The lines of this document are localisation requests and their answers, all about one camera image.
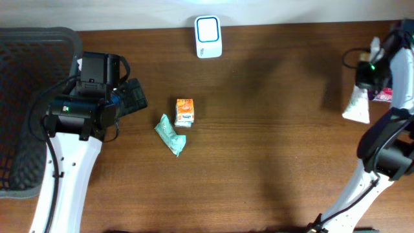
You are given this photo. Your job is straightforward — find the orange tissue pack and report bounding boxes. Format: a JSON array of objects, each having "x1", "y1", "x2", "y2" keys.
[{"x1": 175, "y1": 99, "x2": 195, "y2": 128}]

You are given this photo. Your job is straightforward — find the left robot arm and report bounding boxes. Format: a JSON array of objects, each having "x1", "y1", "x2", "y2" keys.
[{"x1": 30, "y1": 52, "x2": 147, "y2": 232}]

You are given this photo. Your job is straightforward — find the white barcode scanner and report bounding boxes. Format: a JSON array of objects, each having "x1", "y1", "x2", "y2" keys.
[{"x1": 194, "y1": 16, "x2": 223, "y2": 59}]

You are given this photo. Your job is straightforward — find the white tube with cork cap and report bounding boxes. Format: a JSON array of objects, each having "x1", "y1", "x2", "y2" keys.
[{"x1": 342, "y1": 85, "x2": 370, "y2": 124}]

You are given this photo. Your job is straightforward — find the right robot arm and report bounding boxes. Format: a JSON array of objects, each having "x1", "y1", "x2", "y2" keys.
[{"x1": 305, "y1": 19, "x2": 413, "y2": 232}]

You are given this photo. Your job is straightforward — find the teal wet wipes pack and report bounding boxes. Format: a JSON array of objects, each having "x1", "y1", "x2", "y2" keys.
[{"x1": 155, "y1": 114, "x2": 186, "y2": 157}]

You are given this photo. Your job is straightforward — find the red purple pad package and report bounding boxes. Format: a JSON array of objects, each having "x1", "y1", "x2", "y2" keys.
[{"x1": 368, "y1": 87, "x2": 393, "y2": 103}]

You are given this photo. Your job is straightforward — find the grey plastic mesh basket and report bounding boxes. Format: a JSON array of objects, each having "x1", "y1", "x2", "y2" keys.
[{"x1": 1, "y1": 27, "x2": 82, "y2": 199}]

